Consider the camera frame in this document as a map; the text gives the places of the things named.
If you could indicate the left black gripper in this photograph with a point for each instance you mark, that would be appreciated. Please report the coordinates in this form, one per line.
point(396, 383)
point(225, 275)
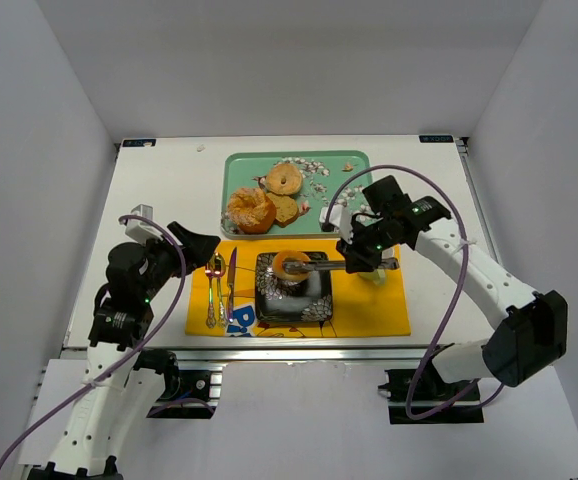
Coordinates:
point(177, 248)

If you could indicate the right blue corner label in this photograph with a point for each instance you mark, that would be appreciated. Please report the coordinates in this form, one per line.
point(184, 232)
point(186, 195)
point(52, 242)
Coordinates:
point(436, 138)

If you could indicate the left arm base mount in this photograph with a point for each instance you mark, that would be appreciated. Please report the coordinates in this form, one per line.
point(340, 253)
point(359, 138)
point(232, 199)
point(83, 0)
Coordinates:
point(189, 392)

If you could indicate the orange glazed bagel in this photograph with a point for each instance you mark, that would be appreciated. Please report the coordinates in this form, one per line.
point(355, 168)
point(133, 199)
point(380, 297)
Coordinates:
point(281, 265)

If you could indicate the aluminium front rail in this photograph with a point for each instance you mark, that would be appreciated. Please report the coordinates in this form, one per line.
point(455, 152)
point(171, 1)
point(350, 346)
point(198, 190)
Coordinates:
point(300, 354)

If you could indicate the green floral tray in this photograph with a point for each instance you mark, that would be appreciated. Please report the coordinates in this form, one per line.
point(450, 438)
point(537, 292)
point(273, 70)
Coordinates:
point(324, 177)

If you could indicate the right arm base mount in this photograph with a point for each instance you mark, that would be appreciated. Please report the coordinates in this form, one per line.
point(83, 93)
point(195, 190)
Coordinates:
point(430, 392)

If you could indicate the sugared bundt cake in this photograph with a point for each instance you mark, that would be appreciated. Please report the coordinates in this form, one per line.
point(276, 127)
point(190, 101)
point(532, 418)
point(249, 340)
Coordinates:
point(251, 210)

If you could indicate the pale bagel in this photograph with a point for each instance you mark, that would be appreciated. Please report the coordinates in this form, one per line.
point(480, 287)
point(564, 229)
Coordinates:
point(284, 179)

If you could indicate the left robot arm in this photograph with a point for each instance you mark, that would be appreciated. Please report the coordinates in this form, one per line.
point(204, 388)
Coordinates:
point(124, 382)

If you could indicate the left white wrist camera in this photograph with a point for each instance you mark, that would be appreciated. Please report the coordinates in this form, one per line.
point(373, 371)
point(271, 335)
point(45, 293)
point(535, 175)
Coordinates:
point(138, 230)

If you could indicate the brown bread slice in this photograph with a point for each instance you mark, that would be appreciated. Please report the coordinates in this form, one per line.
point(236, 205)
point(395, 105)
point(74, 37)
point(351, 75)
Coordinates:
point(287, 210)

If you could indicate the black floral square plate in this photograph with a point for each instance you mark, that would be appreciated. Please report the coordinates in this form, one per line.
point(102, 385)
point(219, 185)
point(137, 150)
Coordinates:
point(283, 301)

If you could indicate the left blue corner label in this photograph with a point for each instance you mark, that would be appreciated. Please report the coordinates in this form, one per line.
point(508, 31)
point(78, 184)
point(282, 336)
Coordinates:
point(138, 143)

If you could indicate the pale green mug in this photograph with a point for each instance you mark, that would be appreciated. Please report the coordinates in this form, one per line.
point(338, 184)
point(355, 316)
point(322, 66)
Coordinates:
point(378, 277)

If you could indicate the iridescent knife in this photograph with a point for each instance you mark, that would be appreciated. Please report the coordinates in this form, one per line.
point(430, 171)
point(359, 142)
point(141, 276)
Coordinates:
point(231, 274)

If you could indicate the iridescent fork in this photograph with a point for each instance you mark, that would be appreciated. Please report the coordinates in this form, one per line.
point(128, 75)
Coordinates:
point(220, 295)

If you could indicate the iridescent spoon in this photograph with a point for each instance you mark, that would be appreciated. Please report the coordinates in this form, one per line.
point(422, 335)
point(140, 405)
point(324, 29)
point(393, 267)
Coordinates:
point(212, 271)

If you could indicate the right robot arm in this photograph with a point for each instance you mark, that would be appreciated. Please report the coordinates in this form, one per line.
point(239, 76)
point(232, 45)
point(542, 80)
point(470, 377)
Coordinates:
point(529, 328)

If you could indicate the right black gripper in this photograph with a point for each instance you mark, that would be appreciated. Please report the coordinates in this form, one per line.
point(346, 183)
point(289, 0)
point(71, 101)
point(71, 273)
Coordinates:
point(357, 252)

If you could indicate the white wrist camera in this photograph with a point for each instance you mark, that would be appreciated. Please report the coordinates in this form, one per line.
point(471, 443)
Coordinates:
point(138, 230)
point(336, 219)

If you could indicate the yellow placemat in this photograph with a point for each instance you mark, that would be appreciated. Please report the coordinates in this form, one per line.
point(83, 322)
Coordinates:
point(360, 308)

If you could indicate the blue corner label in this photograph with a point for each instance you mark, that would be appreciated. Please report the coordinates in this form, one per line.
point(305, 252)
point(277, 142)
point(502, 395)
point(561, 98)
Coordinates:
point(138, 143)
point(436, 138)

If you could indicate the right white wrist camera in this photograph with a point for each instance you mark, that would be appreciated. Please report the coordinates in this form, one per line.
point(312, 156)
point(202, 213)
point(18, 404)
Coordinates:
point(336, 219)

